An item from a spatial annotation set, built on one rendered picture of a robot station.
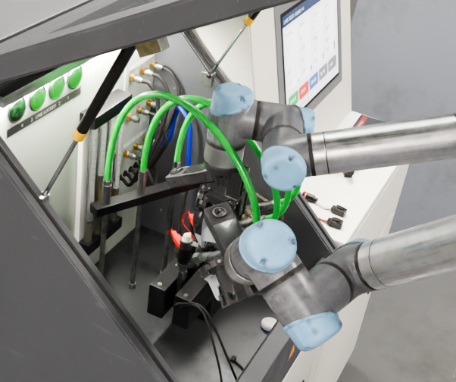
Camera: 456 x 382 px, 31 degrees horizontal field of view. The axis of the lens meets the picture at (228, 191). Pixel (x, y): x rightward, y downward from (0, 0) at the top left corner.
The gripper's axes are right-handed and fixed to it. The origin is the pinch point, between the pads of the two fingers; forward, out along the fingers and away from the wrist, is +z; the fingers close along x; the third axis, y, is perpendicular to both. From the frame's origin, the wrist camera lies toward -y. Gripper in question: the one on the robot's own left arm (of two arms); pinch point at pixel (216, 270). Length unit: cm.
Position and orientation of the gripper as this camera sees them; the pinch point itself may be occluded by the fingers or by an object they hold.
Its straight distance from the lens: 147.9
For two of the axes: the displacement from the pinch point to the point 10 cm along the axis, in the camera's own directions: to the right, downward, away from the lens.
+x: 9.1, -3.0, 2.9
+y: 3.6, 9.2, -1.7
